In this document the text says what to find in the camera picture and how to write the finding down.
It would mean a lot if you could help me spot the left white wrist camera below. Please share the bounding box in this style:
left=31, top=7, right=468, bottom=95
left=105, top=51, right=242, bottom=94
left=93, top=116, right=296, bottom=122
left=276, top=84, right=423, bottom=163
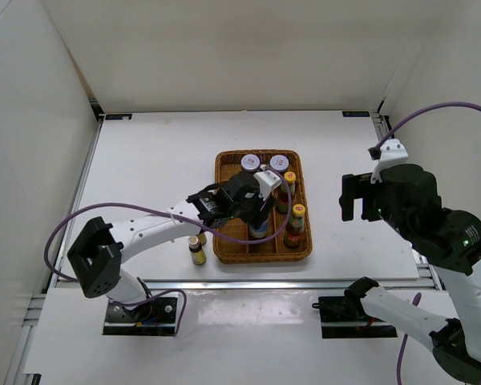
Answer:
left=254, top=168, right=281, bottom=201

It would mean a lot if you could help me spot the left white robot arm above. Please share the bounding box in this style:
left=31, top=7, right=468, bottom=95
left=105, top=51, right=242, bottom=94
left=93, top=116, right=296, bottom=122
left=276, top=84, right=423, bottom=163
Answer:
left=67, top=170, right=281, bottom=321

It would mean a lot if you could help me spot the small amber bottle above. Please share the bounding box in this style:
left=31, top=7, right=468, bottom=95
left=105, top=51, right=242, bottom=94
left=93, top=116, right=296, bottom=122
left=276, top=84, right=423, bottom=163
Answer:
left=188, top=236, right=207, bottom=265
left=197, top=233, right=207, bottom=245

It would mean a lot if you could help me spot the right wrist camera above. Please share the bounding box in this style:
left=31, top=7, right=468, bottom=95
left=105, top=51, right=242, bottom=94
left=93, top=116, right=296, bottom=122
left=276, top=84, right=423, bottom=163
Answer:
left=369, top=139, right=408, bottom=184

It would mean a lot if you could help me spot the silver cap shaker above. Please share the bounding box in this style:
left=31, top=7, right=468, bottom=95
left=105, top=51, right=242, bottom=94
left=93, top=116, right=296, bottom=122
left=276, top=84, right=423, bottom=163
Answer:
left=248, top=213, right=271, bottom=241

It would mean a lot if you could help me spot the brown wicker divided basket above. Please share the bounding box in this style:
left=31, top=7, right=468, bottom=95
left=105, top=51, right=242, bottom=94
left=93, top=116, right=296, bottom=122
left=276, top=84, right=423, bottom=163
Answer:
left=213, top=149, right=313, bottom=264

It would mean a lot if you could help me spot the red sauce bottle yellow cap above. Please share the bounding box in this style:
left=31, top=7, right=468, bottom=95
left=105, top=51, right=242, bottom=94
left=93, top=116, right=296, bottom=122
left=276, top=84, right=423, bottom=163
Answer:
left=283, top=204, right=306, bottom=248

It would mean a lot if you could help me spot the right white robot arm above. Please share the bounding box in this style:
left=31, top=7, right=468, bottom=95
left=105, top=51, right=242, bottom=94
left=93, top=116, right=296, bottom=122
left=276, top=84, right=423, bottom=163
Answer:
left=339, top=164, right=481, bottom=384

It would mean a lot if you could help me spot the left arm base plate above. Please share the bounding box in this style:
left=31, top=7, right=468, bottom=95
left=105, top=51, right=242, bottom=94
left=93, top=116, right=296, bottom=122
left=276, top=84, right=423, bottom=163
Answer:
left=102, top=294, right=179, bottom=337

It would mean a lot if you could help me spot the white lid jar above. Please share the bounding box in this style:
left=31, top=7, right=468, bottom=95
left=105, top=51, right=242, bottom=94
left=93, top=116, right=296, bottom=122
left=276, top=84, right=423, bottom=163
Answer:
left=269, top=154, right=289, bottom=176
left=240, top=153, right=261, bottom=172

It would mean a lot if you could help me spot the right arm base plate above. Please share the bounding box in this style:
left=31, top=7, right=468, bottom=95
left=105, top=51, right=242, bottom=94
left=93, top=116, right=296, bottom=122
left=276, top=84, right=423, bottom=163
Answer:
left=312, top=296, right=398, bottom=339

